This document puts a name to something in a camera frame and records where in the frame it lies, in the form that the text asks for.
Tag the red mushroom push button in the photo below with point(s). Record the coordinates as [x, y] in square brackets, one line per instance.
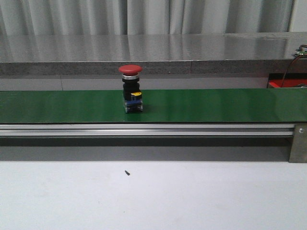
[132, 94]

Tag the grey stone counter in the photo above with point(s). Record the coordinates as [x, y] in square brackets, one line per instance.
[166, 54]

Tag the green conveyor belt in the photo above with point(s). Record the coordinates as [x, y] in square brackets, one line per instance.
[284, 105]

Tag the small green circuit board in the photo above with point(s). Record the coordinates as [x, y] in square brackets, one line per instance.
[301, 52]

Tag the grey curtain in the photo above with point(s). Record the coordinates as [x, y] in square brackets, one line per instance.
[143, 17]

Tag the aluminium conveyor frame rail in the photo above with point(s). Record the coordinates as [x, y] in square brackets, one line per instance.
[82, 130]

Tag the metal conveyor support bracket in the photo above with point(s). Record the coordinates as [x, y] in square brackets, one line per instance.
[298, 152]

